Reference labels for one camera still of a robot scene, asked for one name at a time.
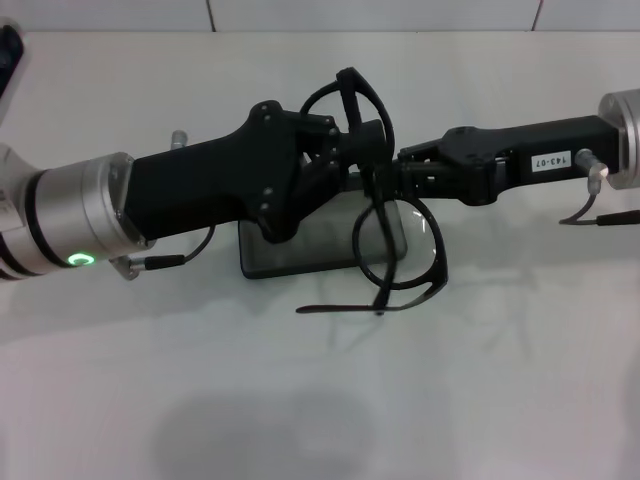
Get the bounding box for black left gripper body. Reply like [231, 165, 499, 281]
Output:
[122, 98, 324, 246]

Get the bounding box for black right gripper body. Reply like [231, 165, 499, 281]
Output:
[438, 114, 625, 208]

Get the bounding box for black glasses case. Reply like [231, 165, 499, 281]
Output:
[238, 172, 409, 281]

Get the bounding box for black glasses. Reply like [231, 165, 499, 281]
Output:
[295, 67, 449, 319]

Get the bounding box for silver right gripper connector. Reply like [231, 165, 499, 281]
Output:
[574, 147, 610, 195]

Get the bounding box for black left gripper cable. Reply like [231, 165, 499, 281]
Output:
[130, 223, 217, 272]

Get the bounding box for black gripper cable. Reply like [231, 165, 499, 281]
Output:
[130, 223, 217, 272]
[558, 189, 640, 228]

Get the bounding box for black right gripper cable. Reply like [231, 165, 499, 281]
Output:
[558, 189, 640, 228]

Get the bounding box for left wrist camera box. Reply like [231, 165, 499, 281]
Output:
[0, 18, 26, 109]

